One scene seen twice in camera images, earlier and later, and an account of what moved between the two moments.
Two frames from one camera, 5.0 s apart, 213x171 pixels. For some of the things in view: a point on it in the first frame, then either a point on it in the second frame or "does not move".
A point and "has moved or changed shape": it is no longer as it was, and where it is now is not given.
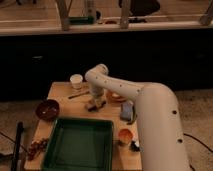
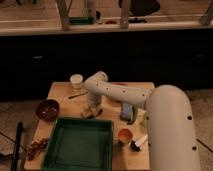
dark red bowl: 47,110 does not move
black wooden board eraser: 94,105 has moved or changed shape
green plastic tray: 80,144 does not move
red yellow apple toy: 125,136 does not move
